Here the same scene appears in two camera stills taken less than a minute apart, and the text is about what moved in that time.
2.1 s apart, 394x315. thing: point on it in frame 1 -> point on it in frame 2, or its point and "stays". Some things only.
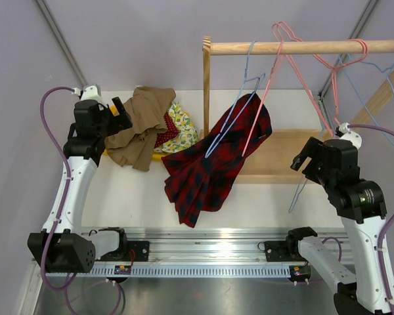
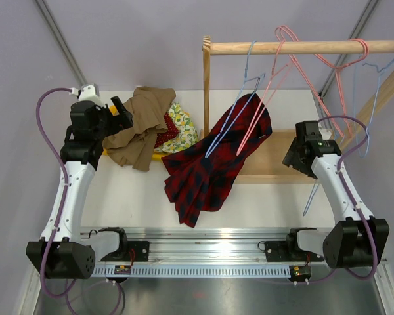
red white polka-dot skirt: x=172 y=131 stays
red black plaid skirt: x=202 y=178 stays
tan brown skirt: x=147 y=107 stays
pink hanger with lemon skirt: x=282 y=52 -> x=276 y=35
